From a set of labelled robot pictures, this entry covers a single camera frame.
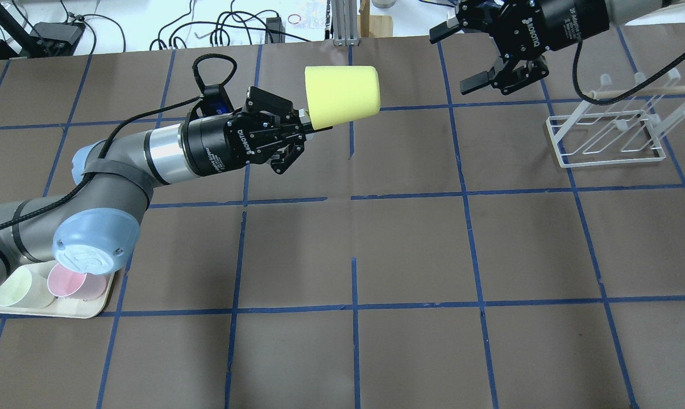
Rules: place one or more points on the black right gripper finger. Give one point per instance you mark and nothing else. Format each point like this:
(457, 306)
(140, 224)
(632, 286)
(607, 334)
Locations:
(477, 82)
(442, 31)

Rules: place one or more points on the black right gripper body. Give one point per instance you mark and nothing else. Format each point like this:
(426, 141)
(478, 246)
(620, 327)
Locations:
(569, 21)

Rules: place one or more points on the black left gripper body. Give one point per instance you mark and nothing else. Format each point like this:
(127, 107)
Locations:
(216, 144)

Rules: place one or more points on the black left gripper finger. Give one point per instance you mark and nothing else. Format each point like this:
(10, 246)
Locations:
(311, 129)

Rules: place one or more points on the yellow plastic cup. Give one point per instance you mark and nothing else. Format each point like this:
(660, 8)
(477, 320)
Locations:
(341, 94)

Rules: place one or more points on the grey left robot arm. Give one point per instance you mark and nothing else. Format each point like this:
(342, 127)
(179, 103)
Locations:
(94, 228)

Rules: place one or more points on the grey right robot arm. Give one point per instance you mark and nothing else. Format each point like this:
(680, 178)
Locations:
(619, 12)

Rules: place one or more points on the pink plastic cup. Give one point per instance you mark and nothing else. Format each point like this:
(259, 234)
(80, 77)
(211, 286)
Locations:
(65, 283)

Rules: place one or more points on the pale green plastic cup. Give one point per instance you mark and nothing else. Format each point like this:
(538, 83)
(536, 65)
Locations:
(25, 289)

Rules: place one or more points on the wooden dowel stick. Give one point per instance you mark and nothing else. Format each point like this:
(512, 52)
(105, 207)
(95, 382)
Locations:
(656, 90)

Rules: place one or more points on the white plastic tray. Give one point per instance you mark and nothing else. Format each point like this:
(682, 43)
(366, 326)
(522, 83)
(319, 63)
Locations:
(64, 307)

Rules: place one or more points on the white wire cup rack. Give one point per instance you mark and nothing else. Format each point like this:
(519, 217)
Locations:
(630, 131)

